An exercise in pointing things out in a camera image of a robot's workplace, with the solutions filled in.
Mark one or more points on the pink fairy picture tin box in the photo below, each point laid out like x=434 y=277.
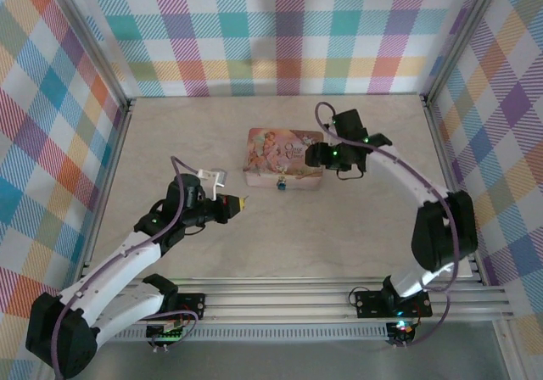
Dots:
x=271 y=151

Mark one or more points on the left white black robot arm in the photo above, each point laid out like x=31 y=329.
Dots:
x=114 y=265

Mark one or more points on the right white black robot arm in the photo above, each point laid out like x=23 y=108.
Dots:
x=407 y=180

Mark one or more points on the grey metal panel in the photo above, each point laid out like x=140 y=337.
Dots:
x=275 y=361

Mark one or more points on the aluminium side rail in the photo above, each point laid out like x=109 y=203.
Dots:
x=447 y=163
x=114 y=151

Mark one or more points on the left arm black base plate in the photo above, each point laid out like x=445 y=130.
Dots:
x=196 y=308

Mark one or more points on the aluminium mounting rail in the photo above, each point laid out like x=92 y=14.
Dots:
x=275 y=303

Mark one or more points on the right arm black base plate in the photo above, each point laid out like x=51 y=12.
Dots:
x=369 y=305

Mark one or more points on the aluminium corner post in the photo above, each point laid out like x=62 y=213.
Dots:
x=466 y=36
x=93 y=45

